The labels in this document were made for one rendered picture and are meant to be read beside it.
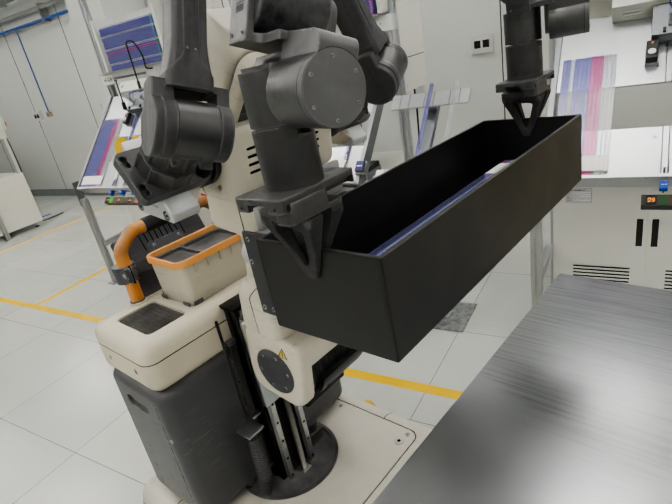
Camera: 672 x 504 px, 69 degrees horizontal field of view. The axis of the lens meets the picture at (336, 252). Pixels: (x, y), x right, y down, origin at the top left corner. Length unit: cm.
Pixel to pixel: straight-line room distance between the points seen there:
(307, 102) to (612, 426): 57
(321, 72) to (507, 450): 52
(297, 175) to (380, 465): 107
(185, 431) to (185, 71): 81
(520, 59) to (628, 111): 299
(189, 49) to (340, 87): 35
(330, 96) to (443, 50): 366
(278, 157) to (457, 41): 358
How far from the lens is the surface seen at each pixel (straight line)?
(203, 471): 131
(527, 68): 91
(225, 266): 122
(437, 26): 403
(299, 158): 44
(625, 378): 83
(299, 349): 95
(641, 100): 387
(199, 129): 66
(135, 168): 78
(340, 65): 38
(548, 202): 80
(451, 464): 69
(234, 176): 82
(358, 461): 143
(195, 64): 69
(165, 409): 118
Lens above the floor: 131
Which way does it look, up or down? 23 degrees down
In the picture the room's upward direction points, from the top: 11 degrees counter-clockwise
